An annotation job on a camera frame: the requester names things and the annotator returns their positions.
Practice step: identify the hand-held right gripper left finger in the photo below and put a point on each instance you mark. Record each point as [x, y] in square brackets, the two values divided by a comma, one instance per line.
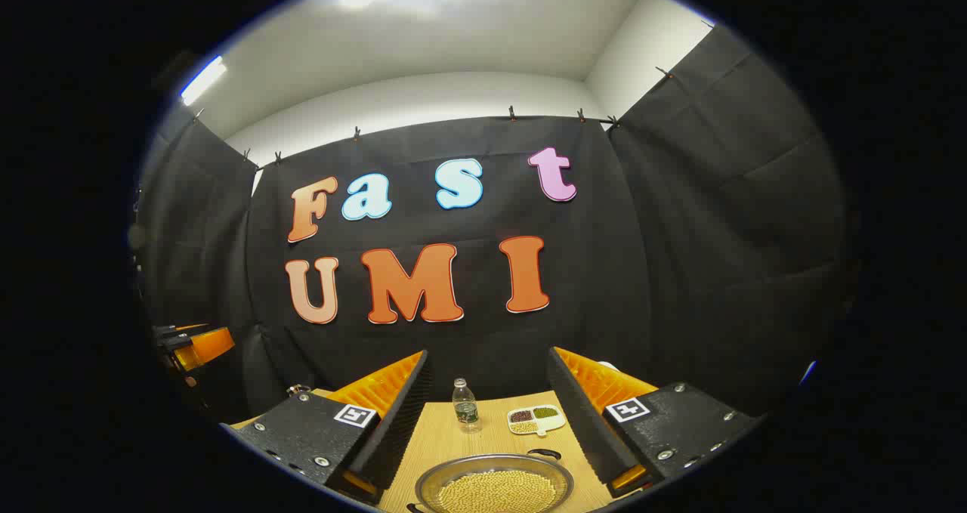
[404, 415]

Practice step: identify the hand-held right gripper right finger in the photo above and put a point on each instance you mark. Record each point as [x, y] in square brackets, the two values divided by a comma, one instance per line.
[578, 415]

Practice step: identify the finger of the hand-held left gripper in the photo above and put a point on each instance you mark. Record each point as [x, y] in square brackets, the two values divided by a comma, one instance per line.
[205, 345]

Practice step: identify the pile of yellow soybeans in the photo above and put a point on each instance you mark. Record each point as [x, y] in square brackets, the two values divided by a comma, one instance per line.
[498, 492]

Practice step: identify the white divided bean dish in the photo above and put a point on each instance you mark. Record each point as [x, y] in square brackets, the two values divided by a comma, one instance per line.
[536, 420]

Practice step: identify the white toaster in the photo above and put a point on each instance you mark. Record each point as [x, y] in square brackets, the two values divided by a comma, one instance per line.
[608, 365]

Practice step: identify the clear plastic water bottle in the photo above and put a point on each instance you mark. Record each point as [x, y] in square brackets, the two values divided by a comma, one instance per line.
[466, 411]

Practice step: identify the black backdrop cloth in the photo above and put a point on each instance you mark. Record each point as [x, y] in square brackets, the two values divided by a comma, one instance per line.
[680, 256]

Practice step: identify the small ceiling light panel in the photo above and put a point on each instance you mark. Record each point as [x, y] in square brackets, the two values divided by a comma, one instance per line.
[202, 81]

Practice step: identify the row of black cloth clips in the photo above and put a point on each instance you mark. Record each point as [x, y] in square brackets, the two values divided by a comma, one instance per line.
[512, 112]

